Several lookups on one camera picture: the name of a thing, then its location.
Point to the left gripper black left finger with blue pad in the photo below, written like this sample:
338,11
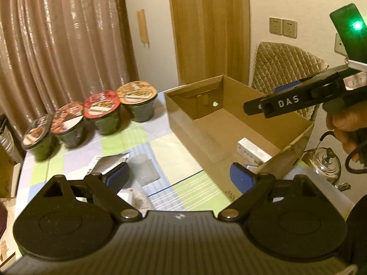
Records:
105,187

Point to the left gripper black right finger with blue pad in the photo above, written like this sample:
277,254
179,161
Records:
254,189

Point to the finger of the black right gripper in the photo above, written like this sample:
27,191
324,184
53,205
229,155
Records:
253,107

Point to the silver foil pouch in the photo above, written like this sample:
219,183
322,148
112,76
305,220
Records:
105,164

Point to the wire rack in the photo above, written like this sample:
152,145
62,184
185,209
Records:
143,169

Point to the person's right hand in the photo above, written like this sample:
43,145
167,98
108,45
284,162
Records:
347,121

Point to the white medicine box in carton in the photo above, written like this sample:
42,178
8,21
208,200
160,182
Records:
251,152

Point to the quilted chair back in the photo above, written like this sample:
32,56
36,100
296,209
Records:
278,64

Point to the brown cardboard box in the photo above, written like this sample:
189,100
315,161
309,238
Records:
208,118

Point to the checkered tablecloth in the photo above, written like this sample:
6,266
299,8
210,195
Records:
183,185

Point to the brown red lid noodle bowl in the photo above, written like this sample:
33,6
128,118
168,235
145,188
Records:
68,124

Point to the dark lid noodle bowl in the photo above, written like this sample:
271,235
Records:
38,139

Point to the orange lid noodle bowl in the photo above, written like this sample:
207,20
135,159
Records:
137,97

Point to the wooden door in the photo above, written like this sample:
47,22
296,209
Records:
212,37

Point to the beige curtain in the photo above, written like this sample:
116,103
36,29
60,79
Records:
57,51

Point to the single wall switch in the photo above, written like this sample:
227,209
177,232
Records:
339,46

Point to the double wall socket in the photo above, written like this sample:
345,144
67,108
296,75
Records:
283,27

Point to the wooden wall hanger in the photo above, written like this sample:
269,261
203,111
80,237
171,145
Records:
142,27

